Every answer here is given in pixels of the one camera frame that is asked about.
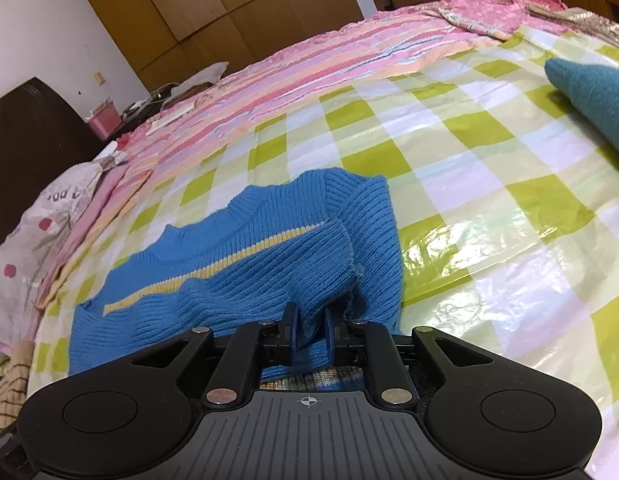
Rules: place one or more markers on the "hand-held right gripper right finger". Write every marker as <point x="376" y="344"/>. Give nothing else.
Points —
<point x="330" y="334"/>

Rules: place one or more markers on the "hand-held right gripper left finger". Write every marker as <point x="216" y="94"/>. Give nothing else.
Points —
<point x="291" y="332"/>

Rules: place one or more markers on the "blue knit sweater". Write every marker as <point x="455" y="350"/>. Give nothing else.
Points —
<point x="269" y="270"/>

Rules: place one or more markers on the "green checkered plastic sheet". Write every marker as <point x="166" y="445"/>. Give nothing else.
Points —
<point x="464" y="200"/>

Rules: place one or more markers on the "white paper sheet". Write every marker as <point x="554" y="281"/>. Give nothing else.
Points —
<point x="172" y="116"/>

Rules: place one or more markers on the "pink striped bed sheet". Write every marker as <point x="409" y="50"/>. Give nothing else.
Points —
<point x="299" y="70"/>

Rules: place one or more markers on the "grey folded cloth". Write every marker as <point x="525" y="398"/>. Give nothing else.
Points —
<point x="202" y="80"/>

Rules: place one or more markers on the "white pillow with pink dots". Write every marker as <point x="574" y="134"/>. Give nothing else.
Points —
<point x="34" y="240"/>

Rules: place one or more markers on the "pink storage box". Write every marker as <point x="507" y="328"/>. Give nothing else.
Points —
<point x="103" y="121"/>

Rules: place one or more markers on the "dark wooden headboard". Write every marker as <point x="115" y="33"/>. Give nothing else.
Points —
<point x="29" y="130"/>

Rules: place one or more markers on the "wooden wardrobe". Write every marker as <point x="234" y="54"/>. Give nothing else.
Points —
<point x="199" y="5"/>

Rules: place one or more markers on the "pink floral quilt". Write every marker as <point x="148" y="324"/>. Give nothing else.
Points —
<point x="489" y="15"/>

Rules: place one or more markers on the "teal fleece cloth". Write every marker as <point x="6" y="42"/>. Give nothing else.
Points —
<point x="599" y="95"/>

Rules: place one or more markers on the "wall switch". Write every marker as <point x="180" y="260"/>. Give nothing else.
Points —
<point x="99" y="79"/>

